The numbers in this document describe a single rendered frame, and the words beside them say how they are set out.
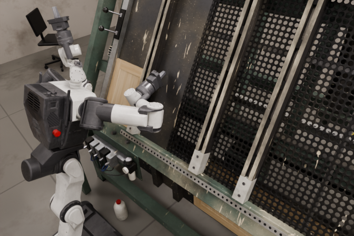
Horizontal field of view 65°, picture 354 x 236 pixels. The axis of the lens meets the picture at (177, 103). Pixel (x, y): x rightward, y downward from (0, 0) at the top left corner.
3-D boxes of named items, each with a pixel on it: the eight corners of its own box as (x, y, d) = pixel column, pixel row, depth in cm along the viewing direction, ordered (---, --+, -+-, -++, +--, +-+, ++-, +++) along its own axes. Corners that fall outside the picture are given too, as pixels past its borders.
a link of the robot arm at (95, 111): (108, 127, 125) (79, 123, 126) (114, 129, 133) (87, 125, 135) (113, 102, 126) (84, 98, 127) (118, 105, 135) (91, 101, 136)
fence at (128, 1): (100, 109, 203) (96, 110, 200) (134, -23, 183) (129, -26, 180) (105, 112, 200) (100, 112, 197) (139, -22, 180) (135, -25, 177)
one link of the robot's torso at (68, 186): (62, 229, 163) (59, 166, 143) (48, 212, 172) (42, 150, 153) (85, 215, 174) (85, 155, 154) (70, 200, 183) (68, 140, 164)
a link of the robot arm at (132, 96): (143, 95, 162) (129, 108, 157) (134, 81, 155) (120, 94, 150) (155, 99, 154) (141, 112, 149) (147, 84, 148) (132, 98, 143)
